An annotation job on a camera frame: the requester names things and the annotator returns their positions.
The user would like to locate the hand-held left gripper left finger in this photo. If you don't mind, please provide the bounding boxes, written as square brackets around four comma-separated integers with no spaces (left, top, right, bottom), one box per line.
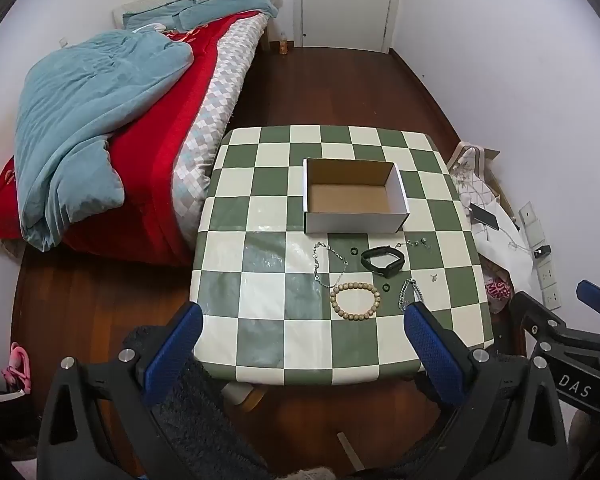
[37,301,221,480]

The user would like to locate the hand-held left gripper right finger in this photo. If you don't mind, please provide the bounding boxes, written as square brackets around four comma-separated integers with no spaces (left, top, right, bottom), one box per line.
[395,301,569,480]

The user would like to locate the silver chain bracelet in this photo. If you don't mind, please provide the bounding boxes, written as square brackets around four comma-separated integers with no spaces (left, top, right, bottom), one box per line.
[397,277,427,314]

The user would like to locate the black smart band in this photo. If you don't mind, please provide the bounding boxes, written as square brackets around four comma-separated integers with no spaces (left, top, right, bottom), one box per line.
[361,245,406,279]

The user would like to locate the wooden bead bracelet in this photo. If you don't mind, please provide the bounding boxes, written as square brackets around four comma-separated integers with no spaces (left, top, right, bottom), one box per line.
[329,282,382,320]

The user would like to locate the silver beaded necklace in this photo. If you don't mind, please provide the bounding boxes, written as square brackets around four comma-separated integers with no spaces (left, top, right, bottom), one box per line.
[311,241,351,289]

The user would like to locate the white cardboard box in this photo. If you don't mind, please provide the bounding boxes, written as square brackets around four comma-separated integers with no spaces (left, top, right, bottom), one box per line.
[302,157,411,235]

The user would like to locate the red white patterned cloth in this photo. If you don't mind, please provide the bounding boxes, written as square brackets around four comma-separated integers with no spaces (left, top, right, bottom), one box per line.
[484,276,513,313]

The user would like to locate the white patterned bag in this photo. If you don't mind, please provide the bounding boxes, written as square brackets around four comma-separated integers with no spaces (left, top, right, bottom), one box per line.
[446,141,537,293]

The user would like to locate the dark fluffy rug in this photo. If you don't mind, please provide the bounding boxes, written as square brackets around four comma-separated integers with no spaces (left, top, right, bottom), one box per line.
[121,326,301,480]

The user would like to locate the black smartphone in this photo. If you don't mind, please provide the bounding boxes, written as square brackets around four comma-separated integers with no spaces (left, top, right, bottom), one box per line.
[470,203,501,231]

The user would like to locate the green white checkered table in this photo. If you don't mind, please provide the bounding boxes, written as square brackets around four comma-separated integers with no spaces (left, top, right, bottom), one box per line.
[189,125,496,412]

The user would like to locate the pink shoe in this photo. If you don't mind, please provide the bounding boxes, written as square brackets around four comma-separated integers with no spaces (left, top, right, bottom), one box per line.
[1,342,33,395]

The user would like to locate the bed with red sheet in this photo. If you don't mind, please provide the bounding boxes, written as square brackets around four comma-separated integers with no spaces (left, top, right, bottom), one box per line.
[0,9,271,268]

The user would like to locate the checked mattress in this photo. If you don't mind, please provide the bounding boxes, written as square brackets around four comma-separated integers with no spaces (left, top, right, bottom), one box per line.
[171,12,272,262]

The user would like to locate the blue duvet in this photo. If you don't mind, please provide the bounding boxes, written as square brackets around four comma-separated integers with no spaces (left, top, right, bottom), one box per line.
[15,27,197,253]

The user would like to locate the flat blue pillow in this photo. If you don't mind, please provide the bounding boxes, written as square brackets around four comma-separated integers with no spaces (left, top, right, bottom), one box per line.
[123,0,197,31]

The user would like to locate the rumpled blue pillow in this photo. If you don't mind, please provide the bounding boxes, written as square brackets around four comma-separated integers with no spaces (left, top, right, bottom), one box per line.
[179,0,281,30]

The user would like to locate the white door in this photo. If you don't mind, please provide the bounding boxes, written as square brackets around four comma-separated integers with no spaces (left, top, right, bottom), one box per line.
[300,0,397,54]

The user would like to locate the white wall socket plate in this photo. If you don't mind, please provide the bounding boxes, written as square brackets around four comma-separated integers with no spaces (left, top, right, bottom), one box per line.
[535,260,564,311]

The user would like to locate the grey wall socket plate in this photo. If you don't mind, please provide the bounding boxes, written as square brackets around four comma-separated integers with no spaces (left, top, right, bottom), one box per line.
[518,201,549,249]

